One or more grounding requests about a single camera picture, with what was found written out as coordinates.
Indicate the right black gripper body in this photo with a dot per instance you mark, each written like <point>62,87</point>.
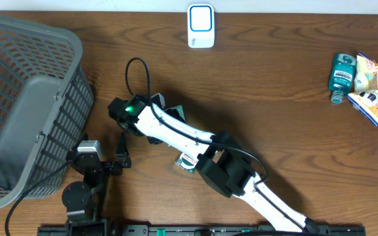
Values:
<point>169,112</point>

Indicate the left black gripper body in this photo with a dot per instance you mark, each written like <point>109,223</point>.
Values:
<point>109,169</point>

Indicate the teal wet wipes pack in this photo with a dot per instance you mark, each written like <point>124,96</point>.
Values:
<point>180,113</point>

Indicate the green round-label box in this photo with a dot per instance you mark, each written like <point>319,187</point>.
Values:
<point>186,163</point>

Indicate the blue mouthwash bottle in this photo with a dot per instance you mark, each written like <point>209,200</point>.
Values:
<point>342,76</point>

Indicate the yellow snack bag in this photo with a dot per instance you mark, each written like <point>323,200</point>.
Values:
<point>364,98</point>

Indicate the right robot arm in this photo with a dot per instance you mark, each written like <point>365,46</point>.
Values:
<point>220,161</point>

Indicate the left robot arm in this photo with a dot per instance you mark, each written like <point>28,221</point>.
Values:
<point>84,200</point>

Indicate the white barcode scanner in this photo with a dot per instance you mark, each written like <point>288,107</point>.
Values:
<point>201,26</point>

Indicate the grey plastic shopping basket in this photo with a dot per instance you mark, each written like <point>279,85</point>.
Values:
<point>45,102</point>

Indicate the black mounting rail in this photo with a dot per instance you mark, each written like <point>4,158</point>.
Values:
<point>144,230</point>

